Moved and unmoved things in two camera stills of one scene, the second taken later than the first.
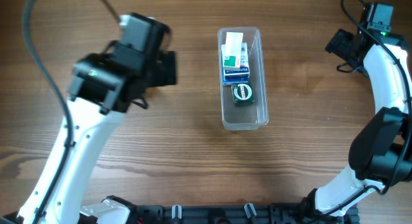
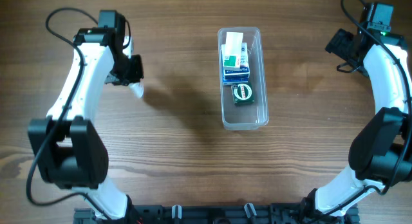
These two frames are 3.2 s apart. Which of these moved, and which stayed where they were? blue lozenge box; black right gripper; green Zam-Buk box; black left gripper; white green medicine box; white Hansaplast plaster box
Moved: black left gripper; white Hansaplast plaster box
Stayed: white green medicine box; blue lozenge box; green Zam-Buk box; black right gripper
